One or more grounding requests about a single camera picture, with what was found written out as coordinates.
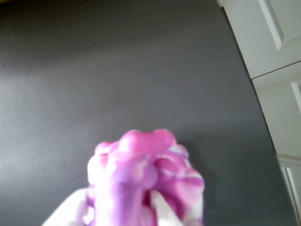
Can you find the pink purple bumpy ball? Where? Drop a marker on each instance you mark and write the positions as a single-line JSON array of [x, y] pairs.
[[131, 169]]

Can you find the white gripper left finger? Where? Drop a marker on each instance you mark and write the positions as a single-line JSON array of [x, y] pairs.
[[70, 207]]

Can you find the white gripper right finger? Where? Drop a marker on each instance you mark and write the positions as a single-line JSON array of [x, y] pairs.
[[167, 214]]

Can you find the dark grey table mat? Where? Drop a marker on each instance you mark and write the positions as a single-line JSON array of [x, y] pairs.
[[117, 70]]

